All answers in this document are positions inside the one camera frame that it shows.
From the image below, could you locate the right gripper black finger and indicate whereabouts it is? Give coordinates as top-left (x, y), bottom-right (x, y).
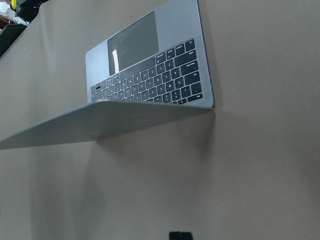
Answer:
top-left (168, 231), bottom-right (193, 240)

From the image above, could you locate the grey laptop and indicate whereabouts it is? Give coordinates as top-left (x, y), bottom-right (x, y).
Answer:
top-left (0, 0), bottom-right (215, 150)

